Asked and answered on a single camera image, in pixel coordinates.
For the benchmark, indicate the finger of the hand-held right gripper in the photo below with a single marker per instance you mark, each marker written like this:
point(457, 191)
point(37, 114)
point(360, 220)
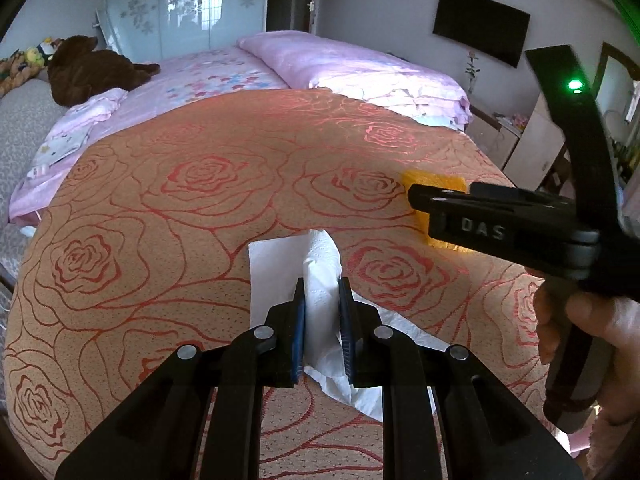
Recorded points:
point(440, 200)
point(525, 197)

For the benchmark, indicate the black wall television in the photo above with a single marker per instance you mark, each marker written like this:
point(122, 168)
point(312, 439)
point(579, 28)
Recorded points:
point(475, 25)

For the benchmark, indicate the person's right forearm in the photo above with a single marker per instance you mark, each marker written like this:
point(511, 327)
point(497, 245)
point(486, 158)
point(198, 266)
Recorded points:
point(615, 435)

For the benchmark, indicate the pink rose in vase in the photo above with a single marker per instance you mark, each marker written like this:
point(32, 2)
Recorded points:
point(471, 62)

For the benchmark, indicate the glass door wardrobe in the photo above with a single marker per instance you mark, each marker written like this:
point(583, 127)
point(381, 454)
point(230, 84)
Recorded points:
point(200, 5)

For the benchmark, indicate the person's right hand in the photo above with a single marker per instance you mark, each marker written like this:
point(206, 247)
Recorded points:
point(622, 345)

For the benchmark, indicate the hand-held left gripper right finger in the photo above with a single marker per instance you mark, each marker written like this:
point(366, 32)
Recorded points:
point(346, 330)

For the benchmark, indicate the yellow green plush toy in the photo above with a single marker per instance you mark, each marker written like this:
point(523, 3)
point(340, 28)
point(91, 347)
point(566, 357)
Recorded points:
point(42, 52)

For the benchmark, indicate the yellow textured wrapper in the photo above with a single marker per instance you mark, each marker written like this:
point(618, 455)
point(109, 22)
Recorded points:
point(435, 180)

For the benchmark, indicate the tall white cabinet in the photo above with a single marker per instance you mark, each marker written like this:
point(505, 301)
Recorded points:
point(535, 140)

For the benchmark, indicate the orange rose pattern bedspread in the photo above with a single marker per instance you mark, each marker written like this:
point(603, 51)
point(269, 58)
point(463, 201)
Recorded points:
point(200, 210)

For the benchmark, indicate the printed pink white cloth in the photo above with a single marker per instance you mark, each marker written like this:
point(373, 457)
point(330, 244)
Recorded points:
point(75, 130)

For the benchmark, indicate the brown braided plush toy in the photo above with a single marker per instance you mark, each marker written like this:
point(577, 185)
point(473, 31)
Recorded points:
point(15, 72)

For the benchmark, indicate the white tissue paper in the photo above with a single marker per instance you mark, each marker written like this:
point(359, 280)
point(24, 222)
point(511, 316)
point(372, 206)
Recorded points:
point(320, 270)

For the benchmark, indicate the pink floral bedsheet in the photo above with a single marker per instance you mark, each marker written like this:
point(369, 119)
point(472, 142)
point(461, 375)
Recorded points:
point(200, 75)

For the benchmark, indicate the wooden framed dresser mirror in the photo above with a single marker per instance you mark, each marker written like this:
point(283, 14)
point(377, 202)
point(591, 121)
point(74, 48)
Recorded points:
point(617, 80)

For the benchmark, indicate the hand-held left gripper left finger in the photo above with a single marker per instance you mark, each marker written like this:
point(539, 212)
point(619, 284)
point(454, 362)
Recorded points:
point(299, 330)

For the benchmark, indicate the folded pink quilt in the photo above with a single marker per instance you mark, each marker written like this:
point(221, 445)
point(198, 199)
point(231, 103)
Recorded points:
point(325, 65)

